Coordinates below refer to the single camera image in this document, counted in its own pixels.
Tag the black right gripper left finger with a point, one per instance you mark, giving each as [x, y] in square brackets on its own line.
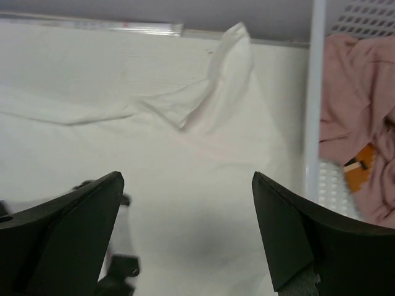
[58, 247]

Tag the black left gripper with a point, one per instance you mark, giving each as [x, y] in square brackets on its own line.
[105, 262]

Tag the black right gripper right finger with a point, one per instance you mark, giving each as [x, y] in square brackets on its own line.
[311, 250]

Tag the plain white t-shirt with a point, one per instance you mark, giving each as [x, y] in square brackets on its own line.
[187, 122]

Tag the white perforated plastic basket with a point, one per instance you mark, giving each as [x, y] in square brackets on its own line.
[323, 182]

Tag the pink crumpled t-shirt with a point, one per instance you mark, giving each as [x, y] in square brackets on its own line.
[357, 120]

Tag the aluminium table edge rail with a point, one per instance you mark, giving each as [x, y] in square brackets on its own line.
[148, 28]

